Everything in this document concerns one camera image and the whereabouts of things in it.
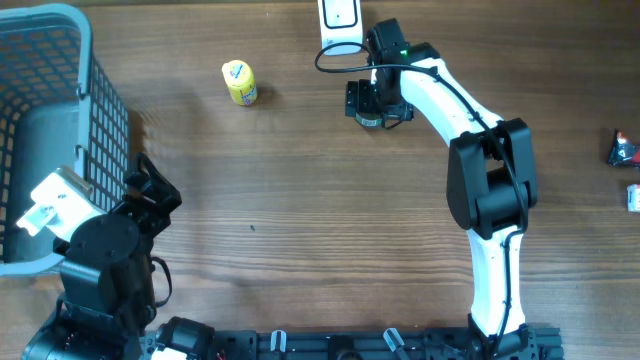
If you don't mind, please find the round tin can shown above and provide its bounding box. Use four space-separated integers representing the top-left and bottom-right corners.
355 113 384 129

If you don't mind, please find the yellow mentos gum bottle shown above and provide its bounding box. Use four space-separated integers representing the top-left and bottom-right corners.
221 60 258 106

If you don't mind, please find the black red snack packet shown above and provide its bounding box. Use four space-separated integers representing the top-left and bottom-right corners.
607 129 640 168

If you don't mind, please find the red white snack packet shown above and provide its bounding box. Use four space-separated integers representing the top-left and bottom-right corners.
627 184 640 213

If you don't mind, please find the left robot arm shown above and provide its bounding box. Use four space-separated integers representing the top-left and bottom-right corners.
22 153 182 360

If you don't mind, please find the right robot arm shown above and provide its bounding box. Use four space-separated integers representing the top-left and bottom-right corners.
345 19 537 358

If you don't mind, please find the white barcode scanner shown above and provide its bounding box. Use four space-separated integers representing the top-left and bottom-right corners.
317 0 363 56

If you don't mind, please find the grey plastic mesh basket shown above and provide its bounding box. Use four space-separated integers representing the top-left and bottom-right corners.
1 4 130 277

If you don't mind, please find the black right camera cable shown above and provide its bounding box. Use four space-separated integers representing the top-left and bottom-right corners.
314 41 531 359

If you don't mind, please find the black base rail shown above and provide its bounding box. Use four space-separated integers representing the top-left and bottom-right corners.
213 327 565 360

